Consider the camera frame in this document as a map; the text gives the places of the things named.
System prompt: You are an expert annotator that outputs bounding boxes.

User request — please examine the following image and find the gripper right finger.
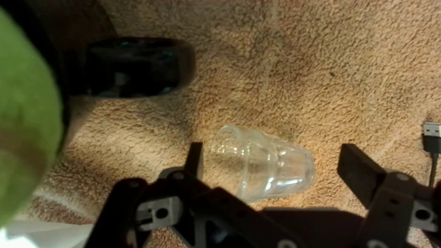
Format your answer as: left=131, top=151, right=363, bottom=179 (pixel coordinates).
left=337, top=144, right=441, bottom=248

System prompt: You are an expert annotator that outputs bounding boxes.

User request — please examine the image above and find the clear glass cup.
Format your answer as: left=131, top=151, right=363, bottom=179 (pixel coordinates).
left=204, top=124, right=315, bottom=203

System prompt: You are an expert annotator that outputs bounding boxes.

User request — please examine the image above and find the black cable with plug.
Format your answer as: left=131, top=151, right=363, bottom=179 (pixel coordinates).
left=422, top=122, right=441, bottom=188

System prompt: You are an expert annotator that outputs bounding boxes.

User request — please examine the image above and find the green ball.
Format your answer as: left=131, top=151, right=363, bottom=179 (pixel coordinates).
left=0, top=9, right=64, bottom=228

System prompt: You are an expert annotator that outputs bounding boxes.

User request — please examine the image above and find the tan fleece blanket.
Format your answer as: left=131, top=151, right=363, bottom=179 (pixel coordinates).
left=26, top=0, right=441, bottom=248

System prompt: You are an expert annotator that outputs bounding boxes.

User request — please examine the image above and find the black round container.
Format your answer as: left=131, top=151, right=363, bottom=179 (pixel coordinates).
left=84, top=37, right=196, bottom=99

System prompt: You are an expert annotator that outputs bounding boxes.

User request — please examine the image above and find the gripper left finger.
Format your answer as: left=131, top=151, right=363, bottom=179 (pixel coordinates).
left=84, top=142, right=304, bottom=248

